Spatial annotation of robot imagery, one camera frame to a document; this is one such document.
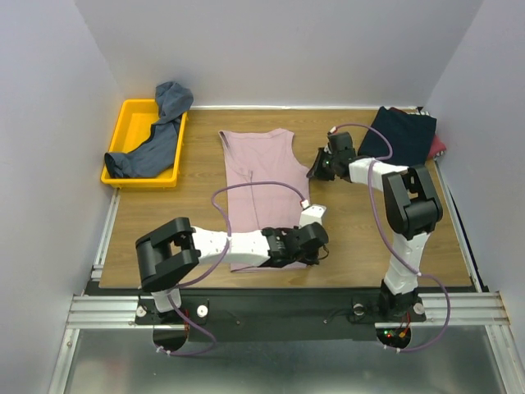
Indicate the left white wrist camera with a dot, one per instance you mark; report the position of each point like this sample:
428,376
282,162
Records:
311,213

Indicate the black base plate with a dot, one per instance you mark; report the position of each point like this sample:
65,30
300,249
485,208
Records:
295,314

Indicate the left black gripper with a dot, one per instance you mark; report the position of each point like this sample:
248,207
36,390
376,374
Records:
310,260

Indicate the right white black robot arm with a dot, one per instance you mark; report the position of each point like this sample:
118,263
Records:
405,207

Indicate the aluminium frame rail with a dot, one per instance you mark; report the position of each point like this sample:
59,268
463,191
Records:
452,350

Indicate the pink tank top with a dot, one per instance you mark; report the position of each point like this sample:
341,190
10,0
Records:
270,175

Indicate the yellow plastic tray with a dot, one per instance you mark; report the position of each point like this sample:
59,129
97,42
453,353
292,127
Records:
132,128

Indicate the folded maroon tank top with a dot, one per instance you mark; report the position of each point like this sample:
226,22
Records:
437,148

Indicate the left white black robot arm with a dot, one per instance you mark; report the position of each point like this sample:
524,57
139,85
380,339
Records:
167,254

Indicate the folded navy tank top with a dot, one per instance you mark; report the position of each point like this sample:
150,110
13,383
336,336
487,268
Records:
409,135

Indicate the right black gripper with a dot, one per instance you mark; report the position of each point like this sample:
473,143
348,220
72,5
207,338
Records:
321,165

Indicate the blue-grey tank top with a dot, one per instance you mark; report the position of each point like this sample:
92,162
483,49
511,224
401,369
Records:
157,153

